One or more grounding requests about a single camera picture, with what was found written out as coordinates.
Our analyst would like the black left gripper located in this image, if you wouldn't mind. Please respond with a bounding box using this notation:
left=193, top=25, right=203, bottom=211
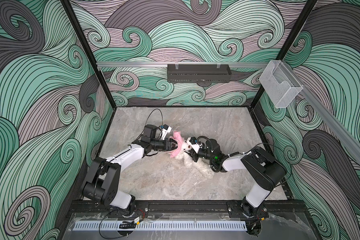
left=150, top=139, right=180, bottom=152

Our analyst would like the white plush teddy bear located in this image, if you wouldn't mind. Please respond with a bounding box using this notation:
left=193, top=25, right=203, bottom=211
left=172, top=140, right=215, bottom=179

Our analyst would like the pink knitted bear sweater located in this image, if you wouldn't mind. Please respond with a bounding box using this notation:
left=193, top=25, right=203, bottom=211
left=170, top=131, right=184, bottom=158

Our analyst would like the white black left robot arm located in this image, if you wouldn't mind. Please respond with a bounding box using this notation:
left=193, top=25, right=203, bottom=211
left=81, top=125, right=178, bottom=211

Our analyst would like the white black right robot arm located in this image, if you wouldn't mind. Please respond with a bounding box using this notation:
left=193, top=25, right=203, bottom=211
left=185, top=136, right=287, bottom=217

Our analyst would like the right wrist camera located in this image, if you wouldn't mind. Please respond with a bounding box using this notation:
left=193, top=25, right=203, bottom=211
left=187, top=137, right=202, bottom=154

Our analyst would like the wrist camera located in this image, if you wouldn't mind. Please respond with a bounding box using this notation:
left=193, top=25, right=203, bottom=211
left=161, top=124, right=172, bottom=138
left=187, top=137, right=202, bottom=154

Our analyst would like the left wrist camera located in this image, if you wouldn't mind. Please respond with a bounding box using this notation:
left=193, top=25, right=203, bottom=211
left=161, top=124, right=172, bottom=138

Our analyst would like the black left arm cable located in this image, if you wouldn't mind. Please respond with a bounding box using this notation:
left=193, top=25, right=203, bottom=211
left=146, top=108, right=164, bottom=127

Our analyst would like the black perforated wall tray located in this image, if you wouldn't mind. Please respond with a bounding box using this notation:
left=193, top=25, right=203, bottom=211
left=167, top=65, right=232, bottom=84

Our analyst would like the aluminium rail back wall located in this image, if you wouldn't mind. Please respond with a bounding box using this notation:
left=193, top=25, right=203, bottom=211
left=97, top=61, right=268, bottom=69

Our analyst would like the aluminium rail wall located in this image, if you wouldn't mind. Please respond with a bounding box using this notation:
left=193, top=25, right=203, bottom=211
left=286, top=65, right=360, bottom=165
left=97, top=61, right=268, bottom=69

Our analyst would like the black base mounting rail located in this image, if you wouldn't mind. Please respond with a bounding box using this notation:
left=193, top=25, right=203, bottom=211
left=68, top=200, right=307, bottom=219

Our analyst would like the clear plastic wall bin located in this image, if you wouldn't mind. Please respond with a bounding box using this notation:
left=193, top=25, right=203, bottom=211
left=259, top=60, right=303, bottom=109

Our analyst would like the white slotted cable duct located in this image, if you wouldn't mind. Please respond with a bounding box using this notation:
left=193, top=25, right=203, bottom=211
left=73, top=221, right=247, bottom=232

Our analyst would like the black enclosure corner post right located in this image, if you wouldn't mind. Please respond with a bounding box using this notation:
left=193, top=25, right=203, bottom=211
left=250, top=0, right=317, bottom=112

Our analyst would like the black enclosure corner post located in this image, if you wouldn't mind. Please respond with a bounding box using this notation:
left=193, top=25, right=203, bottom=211
left=250, top=0, right=317, bottom=112
left=61, top=0, right=117, bottom=112

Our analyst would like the black enclosure corner post left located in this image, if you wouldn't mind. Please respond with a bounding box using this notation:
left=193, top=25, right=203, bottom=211
left=61, top=0, right=117, bottom=112

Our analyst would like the aluminium rail right wall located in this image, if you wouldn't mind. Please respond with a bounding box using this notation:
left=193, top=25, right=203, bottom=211
left=286, top=65, right=360, bottom=165

